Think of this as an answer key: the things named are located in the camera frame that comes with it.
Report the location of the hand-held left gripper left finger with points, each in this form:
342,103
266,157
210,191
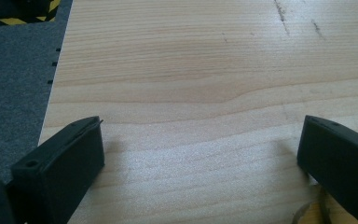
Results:
62,168

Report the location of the black yellow striped stand base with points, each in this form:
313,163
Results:
18,9

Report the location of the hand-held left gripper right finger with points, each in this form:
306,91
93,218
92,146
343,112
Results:
345,165

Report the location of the brown wooden coaster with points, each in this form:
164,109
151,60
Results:
313,216

